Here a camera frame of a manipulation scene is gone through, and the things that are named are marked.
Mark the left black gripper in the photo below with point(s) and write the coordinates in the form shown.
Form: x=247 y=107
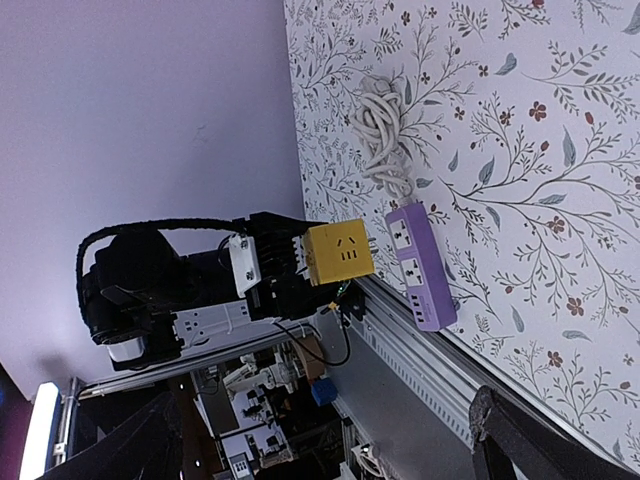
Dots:
x=283 y=292

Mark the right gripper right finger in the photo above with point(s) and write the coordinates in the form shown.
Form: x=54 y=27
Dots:
x=507 y=440

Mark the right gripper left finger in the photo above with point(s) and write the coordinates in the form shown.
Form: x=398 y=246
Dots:
x=148 y=445

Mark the yellow cube socket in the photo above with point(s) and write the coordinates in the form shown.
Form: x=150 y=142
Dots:
x=337 y=252

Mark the purple power strip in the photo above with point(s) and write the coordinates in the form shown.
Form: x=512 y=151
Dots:
x=421 y=267

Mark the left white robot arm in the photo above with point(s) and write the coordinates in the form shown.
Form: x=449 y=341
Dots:
x=132 y=284

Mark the blue cube in background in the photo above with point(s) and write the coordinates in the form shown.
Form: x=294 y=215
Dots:
x=323 y=391

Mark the white light strip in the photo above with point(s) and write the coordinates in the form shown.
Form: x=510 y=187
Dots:
x=42 y=432

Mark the floral table cloth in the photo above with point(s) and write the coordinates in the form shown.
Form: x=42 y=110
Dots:
x=519 y=122

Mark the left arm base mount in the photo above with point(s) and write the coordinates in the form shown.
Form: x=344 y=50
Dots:
x=350 y=301

